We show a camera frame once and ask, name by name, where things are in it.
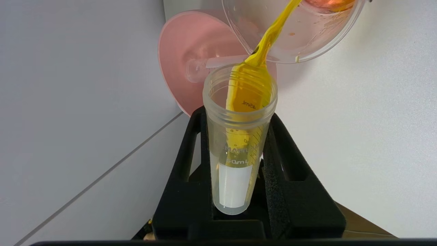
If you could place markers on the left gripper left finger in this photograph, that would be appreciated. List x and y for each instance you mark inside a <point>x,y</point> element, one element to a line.
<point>184,205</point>

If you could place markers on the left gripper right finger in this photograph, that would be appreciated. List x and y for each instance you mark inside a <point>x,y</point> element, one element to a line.
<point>300,212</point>

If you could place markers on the test tube with yellow pigment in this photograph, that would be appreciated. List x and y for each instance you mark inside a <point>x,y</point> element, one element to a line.
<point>234,191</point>

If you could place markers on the clear glass beaker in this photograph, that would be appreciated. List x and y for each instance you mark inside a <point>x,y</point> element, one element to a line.
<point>307,37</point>

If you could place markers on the pink bowl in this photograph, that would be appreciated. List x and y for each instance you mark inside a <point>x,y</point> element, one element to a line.
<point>184,48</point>

